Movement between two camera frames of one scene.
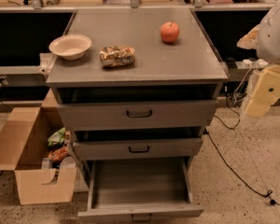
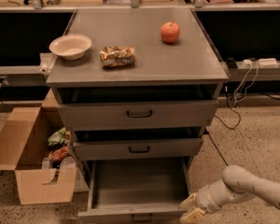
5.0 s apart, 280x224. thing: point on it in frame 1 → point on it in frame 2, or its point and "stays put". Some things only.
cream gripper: (275, 36) → (205, 199)
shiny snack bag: (117, 55) stays put
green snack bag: (58, 137) stays put
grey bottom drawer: (140, 189) stays put
